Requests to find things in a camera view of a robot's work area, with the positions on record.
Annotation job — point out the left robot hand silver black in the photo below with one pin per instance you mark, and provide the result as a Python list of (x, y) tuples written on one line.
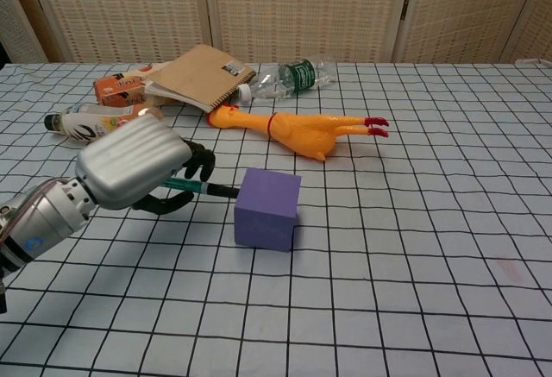
[(129, 161)]

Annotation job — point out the green marker black cap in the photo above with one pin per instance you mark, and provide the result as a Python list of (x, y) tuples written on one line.
[(202, 188)]

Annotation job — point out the purple foam cube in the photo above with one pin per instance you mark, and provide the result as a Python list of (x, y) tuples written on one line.
[(265, 209)]

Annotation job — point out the orange juice bottle black cap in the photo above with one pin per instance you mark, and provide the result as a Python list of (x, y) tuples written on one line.
[(86, 127)]

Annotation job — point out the orange drink carton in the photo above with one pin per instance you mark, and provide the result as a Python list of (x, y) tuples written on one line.
[(118, 90)]

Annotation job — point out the brown spiral notebook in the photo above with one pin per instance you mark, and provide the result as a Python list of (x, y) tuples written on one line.
[(198, 77)]

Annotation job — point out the yellow rubber chicken toy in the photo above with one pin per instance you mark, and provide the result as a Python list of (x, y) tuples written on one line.
[(302, 129)]

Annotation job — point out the clear water bottle green label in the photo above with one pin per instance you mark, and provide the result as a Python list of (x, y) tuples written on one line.
[(297, 77)]

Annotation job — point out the woven folding screen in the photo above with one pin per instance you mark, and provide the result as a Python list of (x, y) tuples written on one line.
[(302, 10)]

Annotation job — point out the blue checked tablecloth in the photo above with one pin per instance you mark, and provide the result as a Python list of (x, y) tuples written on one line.
[(388, 243)]

